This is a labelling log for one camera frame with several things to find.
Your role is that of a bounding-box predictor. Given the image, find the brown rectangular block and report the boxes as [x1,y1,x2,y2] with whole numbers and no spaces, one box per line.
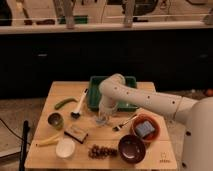
[64,125,88,144]

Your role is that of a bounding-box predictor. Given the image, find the orange bowl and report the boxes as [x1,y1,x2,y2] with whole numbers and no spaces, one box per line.
[130,114,160,144]

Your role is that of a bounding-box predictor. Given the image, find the blue grey sponge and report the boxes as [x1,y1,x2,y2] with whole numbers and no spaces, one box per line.
[135,121,155,138]

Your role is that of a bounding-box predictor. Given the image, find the wooden folding table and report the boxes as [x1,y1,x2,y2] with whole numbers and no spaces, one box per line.
[25,81,177,171]

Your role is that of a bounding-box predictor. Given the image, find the green plastic tray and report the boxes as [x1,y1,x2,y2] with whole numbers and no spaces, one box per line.
[87,76,137,112]

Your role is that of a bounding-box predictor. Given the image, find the white bowl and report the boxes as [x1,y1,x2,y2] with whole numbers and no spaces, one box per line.
[56,138,75,158]

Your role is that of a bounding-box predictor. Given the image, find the black stand post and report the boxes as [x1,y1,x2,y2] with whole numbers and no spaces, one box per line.
[19,120,30,171]

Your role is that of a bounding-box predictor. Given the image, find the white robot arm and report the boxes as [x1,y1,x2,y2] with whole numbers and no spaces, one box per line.
[99,74,213,171]

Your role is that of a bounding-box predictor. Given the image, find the bunch of brown grapes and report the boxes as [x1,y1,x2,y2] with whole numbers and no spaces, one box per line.
[88,145,118,159]

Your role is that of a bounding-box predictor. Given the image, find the dark maroon bowl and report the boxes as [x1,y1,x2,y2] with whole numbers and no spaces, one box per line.
[118,135,146,164]

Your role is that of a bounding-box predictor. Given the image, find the yellow banana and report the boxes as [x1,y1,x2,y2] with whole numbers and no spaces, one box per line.
[36,134,62,146]

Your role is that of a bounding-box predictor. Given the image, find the small olive green cup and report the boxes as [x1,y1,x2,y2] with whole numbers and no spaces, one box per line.
[48,113,64,130]

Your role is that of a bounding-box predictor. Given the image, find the green cucumber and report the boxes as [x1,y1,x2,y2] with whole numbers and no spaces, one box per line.
[54,98,78,110]

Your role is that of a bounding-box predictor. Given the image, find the grey towel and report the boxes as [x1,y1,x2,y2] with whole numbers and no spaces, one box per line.
[95,116,109,126]

